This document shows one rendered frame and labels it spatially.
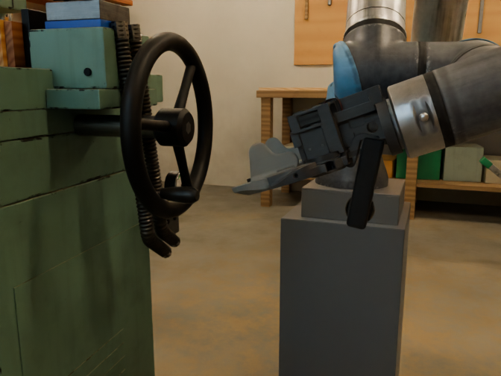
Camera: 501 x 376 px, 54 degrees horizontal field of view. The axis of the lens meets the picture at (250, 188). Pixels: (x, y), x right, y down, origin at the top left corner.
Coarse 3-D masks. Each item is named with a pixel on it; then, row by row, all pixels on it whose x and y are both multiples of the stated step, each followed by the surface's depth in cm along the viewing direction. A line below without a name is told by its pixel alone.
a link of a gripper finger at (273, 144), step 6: (270, 138) 67; (276, 138) 67; (270, 144) 68; (276, 144) 67; (282, 144) 67; (276, 150) 67; (282, 150) 67; (288, 150) 66; (294, 150) 66; (300, 162) 65; (288, 168) 66
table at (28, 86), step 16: (0, 80) 66; (16, 80) 69; (32, 80) 72; (48, 80) 75; (160, 80) 109; (0, 96) 66; (16, 96) 69; (32, 96) 72; (48, 96) 74; (64, 96) 74; (80, 96) 73; (96, 96) 72; (112, 96) 75; (160, 96) 110
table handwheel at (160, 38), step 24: (144, 48) 67; (168, 48) 72; (192, 48) 80; (144, 72) 66; (192, 72) 82; (96, 120) 80; (120, 120) 65; (144, 120) 68; (168, 120) 75; (192, 120) 79; (168, 144) 77; (144, 168) 67; (192, 168) 88; (144, 192) 68; (168, 216) 76
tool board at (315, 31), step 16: (304, 0) 386; (320, 0) 382; (336, 0) 378; (480, 0) 344; (496, 0) 341; (304, 16) 389; (320, 16) 385; (336, 16) 380; (480, 16) 345; (496, 16) 343; (304, 32) 391; (320, 32) 387; (336, 32) 382; (464, 32) 352; (480, 32) 347; (496, 32) 345; (304, 48) 393; (320, 48) 389; (304, 64) 396; (320, 64) 392
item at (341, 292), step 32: (288, 224) 123; (320, 224) 120; (288, 256) 125; (320, 256) 122; (352, 256) 119; (384, 256) 116; (288, 288) 126; (320, 288) 123; (352, 288) 120; (384, 288) 118; (288, 320) 128; (320, 320) 125; (352, 320) 122; (384, 320) 119; (288, 352) 130; (320, 352) 127; (352, 352) 124; (384, 352) 121
